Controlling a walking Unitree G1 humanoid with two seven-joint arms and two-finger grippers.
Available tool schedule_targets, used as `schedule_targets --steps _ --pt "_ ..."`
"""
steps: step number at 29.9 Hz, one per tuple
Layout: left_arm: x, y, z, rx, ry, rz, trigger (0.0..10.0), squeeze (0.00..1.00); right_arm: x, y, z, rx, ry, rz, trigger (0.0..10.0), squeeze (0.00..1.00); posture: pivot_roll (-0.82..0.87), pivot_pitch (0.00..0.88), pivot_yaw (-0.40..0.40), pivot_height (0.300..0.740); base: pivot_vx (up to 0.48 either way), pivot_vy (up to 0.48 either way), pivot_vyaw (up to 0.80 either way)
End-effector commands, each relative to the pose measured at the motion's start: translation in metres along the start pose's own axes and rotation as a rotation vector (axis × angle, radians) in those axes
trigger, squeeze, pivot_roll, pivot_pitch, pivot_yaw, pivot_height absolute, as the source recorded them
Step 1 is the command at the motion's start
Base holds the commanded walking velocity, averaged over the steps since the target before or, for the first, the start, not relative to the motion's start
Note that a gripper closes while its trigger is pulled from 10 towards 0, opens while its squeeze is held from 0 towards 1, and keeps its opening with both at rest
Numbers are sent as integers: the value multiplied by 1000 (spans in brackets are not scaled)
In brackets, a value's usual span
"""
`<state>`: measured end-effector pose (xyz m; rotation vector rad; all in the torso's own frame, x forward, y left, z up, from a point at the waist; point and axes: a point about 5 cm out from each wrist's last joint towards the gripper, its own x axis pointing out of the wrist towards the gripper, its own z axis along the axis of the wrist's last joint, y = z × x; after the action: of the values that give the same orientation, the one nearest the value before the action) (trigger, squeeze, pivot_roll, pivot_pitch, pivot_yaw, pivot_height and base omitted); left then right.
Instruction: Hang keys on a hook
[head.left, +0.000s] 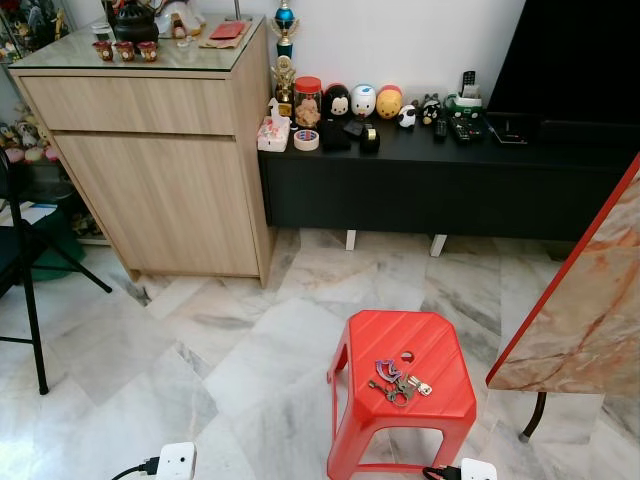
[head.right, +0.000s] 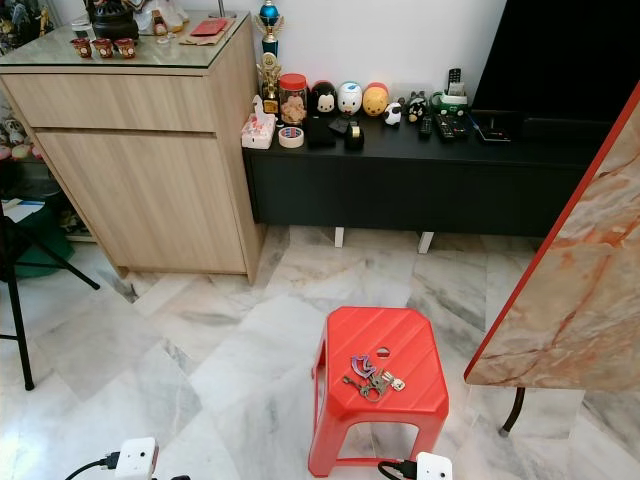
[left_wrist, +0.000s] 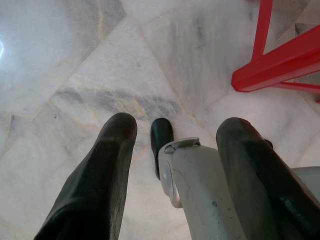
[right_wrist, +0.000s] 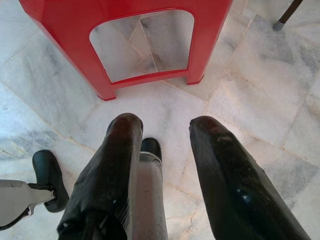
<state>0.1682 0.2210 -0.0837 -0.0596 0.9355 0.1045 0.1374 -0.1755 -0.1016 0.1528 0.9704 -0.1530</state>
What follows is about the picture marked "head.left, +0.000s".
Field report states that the orange marble table top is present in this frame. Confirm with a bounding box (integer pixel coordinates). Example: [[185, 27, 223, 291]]
[[486, 155, 640, 399]]

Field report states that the black flat box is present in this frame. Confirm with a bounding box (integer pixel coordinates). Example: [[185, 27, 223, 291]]
[[486, 113, 532, 147]]

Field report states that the black television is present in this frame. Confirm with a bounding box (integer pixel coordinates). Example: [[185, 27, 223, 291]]
[[486, 0, 640, 127]]

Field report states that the black table leg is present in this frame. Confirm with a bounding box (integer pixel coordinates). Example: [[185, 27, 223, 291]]
[[519, 391, 549, 442]]

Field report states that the black remote tray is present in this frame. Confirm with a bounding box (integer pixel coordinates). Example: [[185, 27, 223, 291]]
[[449, 108, 487, 142]]

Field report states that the black low TV console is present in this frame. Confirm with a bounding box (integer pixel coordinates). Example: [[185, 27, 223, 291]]
[[258, 113, 640, 255]]

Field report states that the black and white figure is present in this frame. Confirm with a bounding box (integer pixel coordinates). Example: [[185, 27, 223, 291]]
[[419, 94, 443, 127]]

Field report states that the red plastic stool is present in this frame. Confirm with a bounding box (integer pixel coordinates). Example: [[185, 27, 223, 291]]
[[327, 310, 478, 479]]

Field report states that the yellow bear plush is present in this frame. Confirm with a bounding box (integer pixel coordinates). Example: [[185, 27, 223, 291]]
[[376, 85, 405, 121]]

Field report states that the black tape dispenser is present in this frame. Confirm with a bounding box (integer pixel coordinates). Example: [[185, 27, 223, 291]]
[[359, 122, 382, 154]]

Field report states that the white duck plush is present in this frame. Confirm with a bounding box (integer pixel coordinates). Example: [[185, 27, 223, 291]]
[[350, 84, 379, 120]]

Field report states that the black pouch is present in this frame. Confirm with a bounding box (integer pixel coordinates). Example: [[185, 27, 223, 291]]
[[318, 119, 352, 154]]

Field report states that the white tape roll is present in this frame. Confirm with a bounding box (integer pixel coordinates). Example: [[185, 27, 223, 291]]
[[292, 127, 322, 152]]

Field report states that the red-lid snack jar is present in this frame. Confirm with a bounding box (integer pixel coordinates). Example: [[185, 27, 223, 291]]
[[293, 76, 324, 130]]

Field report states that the pink tissue pack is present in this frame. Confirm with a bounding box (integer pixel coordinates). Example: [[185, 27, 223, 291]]
[[256, 98, 293, 153]]

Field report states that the gold trophy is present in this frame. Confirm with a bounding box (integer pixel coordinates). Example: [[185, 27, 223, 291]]
[[271, 55, 299, 120]]

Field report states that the blue trophy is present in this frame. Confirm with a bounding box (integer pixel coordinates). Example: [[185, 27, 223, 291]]
[[272, 0, 300, 61]]

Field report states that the red packet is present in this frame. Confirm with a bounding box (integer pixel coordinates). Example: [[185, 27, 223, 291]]
[[207, 19, 249, 42]]

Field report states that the light wooden cabinet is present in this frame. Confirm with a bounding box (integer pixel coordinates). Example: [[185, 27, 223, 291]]
[[8, 15, 277, 289]]

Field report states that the dark incense burner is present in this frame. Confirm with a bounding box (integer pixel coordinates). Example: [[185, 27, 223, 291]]
[[104, 0, 162, 44]]

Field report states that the green bin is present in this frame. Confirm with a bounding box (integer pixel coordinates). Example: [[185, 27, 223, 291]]
[[28, 205, 89, 283]]

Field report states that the black folding chair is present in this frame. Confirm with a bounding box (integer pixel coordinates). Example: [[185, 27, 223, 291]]
[[0, 150, 114, 395]]

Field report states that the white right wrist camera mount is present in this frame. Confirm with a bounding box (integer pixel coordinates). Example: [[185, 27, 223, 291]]
[[458, 458, 499, 480]]

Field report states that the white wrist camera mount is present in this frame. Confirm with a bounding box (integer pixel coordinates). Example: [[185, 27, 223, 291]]
[[458, 458, 499, 480], [156, 442, 198, 480]]

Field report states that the purple keychain key bunch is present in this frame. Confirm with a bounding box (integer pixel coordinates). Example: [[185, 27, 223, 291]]
[[367, 358, 415, 408]]

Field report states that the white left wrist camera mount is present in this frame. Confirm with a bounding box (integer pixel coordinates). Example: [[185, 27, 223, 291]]
[[156, 442, 198, 480]]

